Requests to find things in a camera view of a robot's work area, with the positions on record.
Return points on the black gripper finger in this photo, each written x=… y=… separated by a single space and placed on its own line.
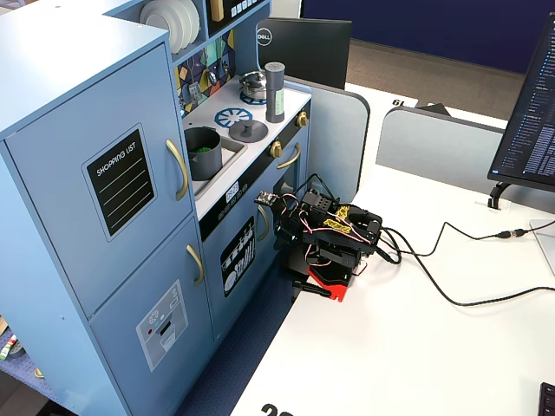
x=302 y=265
x=287 y=265

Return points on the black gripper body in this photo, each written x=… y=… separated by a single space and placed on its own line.
x=284 y=230

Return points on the red robot base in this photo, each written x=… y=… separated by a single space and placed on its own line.
x=331 y=282

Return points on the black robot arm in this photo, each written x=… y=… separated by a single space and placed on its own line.
x=338 y=234

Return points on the gray pot recipient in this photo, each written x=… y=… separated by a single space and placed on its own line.
x=204 y=164

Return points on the black table clamp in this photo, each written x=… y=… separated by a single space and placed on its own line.
x=310 y=289

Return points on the gold stove knob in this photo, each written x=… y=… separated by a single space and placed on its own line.
x=276 y=149
x=302 y=118

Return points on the gray desk divider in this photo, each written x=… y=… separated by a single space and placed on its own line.
x=438 y=147
x=334 y=143

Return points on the gray pot lid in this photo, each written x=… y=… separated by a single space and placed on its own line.
x=248 y=131

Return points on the green peas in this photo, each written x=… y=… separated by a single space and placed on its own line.
x=201 y=149

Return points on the steel pot with lid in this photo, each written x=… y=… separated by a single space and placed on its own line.
x=252 y=84

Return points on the steel spatula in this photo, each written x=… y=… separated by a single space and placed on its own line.
x=193 y=92

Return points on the steel ladle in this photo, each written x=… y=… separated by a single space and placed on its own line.
x=211 y=77

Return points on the steel spoon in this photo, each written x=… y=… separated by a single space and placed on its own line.
x=225 y=66

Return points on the black Dell monitor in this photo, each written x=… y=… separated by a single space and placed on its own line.
x=303 y=47

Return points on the black monitor stand clamp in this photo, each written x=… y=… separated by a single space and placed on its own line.
x=498 y=193

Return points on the blue toy kitchen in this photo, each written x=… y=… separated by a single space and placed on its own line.
x=86 y=173

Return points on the white toy plate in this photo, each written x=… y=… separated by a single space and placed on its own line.
x=187 y=26
x=158 y=21

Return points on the monitor with code screen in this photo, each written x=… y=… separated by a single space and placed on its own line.
x=529 y=108

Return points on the black keyboard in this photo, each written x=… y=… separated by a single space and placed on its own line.
x=547 y=398

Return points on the gray tape roll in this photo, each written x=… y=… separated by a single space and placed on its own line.
x=18 y=350

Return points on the green white small box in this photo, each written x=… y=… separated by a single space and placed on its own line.
x=7 y=346

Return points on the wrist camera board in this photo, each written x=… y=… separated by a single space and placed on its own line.
x=265 y=198

